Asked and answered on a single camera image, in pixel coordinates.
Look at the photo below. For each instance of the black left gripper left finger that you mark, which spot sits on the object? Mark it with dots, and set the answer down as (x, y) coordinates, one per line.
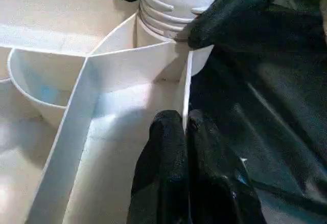
(163, 178)

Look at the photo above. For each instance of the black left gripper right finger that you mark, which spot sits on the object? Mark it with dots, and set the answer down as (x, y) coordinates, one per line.
(219, 183)

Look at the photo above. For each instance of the white plastic table leg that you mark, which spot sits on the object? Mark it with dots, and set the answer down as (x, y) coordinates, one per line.
(179, 4)

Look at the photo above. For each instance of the white plastic table top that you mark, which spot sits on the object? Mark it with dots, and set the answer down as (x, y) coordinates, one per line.
(51, 106)

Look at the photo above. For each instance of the black work mat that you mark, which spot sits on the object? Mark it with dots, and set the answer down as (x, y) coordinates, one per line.
(276, 121)

